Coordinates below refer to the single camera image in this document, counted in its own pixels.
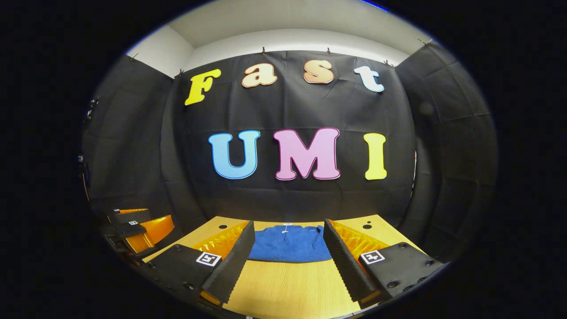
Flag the blue button shirt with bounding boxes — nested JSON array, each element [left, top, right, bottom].
[[248, 225, 333, 263]]

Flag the row of small cloth clips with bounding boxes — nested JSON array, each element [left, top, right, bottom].
[[130, 38, 430, 74]]

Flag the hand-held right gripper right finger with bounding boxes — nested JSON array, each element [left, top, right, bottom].
[[322, 218, 445, 310]]

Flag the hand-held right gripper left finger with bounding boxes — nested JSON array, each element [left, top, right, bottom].
[[141, 220, 256, 307]]

